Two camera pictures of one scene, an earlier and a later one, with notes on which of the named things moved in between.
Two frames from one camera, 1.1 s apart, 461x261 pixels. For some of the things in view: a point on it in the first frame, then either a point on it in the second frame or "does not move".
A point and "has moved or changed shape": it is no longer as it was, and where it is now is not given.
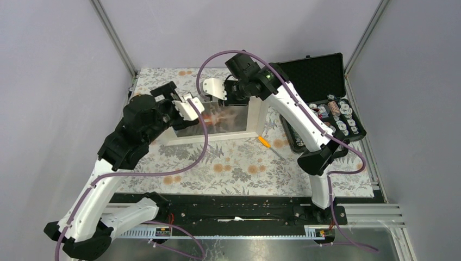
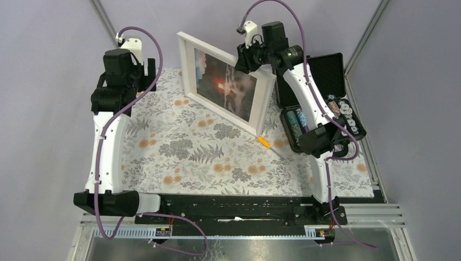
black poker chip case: (319, 81) does not move
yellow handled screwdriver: (267, 144) does not move
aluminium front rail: (357, 215) does not move
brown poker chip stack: (334, 108) does not move
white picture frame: (256, 111) -> (265, 82)
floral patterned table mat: (262, 163) does not move
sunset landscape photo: (218, 118) has moved or changed shape
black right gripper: (230, 101) -> (243, 63)
